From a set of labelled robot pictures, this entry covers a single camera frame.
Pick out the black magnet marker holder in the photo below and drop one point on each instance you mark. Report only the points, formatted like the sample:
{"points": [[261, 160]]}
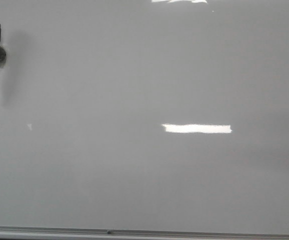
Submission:
{"points": [[3, 57]]}

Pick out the white whiteboard with aluminium frame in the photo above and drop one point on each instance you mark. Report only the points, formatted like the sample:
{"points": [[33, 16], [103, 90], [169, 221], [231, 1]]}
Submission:
{"points": [[144, 119]]}

